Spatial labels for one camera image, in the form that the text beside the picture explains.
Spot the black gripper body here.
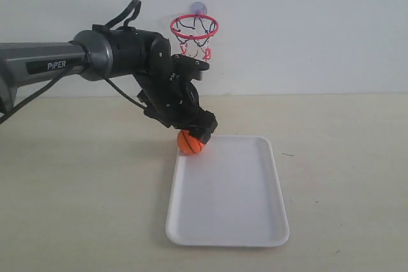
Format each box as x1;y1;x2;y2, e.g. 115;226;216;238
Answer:
136;54;218;133

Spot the small orange basketball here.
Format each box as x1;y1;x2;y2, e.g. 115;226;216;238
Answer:
177;130;205;155

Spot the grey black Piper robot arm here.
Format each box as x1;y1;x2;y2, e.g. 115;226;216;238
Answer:
1;25;217;143

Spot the red mini basketball hoop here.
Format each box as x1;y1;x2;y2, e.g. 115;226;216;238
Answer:
170;13;219;62

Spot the white rectangular plastic tray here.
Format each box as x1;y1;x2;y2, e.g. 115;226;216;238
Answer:
165;135;289;248

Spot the clear suction cup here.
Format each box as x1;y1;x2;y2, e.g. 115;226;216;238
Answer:
189;1;208;15

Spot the black cable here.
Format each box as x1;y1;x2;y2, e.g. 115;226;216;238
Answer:
0;0;150;125

